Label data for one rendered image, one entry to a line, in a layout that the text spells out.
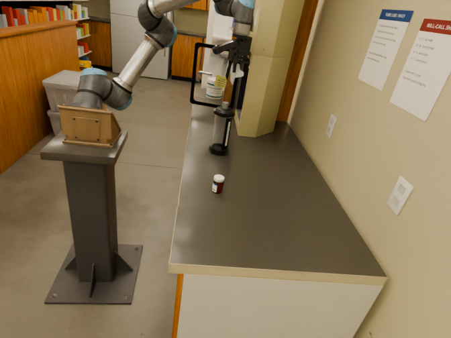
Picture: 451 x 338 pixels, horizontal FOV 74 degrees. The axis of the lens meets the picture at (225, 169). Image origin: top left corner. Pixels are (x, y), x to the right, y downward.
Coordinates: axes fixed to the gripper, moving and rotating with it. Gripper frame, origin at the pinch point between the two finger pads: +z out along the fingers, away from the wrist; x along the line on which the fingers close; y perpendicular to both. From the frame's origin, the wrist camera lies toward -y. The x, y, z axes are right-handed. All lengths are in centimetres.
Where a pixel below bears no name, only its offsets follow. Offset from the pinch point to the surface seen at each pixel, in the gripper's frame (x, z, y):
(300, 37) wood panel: 50, -21, 60
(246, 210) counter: -50, 38, -1
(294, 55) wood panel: 50, -10, 59
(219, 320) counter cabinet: -76, 65, -14
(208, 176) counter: -23.9, 38.4, -9.9
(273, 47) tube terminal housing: 19.2, -15.3, 28.2
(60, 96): 211, 81, -111
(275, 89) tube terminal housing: 24.9, 7.8, 38.3
